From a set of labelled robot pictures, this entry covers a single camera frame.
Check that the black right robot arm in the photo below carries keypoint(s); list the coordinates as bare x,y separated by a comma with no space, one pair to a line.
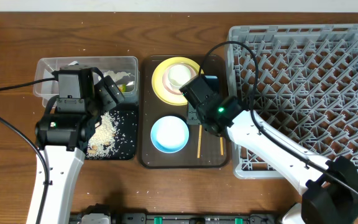
328,189

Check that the clear plastic bin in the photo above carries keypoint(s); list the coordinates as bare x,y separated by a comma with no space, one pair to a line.
128,64

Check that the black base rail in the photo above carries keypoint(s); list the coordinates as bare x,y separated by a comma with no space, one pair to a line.
100,213

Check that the pile of rice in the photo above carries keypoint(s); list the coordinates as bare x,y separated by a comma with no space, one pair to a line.
104,137

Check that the black tray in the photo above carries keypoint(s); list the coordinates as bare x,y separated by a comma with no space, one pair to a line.
126,130

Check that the wooden chopstick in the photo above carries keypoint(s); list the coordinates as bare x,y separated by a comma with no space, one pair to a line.
221,146
199,142

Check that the yellow plate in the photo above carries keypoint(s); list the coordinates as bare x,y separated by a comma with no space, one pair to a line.
157,83

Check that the pink bowl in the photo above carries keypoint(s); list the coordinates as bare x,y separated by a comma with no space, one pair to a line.
166,84

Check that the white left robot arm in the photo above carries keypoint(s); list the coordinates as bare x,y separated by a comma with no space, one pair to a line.
69,121

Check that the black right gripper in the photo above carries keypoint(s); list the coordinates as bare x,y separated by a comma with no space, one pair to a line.
193,116

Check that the brown serving tray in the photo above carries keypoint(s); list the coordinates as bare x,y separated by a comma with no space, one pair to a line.
153,108

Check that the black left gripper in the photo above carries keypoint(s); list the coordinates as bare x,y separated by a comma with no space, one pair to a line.
101,91

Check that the light blue bowl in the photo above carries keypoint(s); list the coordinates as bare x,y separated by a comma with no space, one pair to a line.
169,134

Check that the white paper cup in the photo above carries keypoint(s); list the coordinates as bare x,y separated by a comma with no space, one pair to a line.
178,75

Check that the grey dishwasher rack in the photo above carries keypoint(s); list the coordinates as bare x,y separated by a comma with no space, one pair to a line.
304,80

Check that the white tissue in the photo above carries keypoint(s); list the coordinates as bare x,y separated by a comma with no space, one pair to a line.
116,76

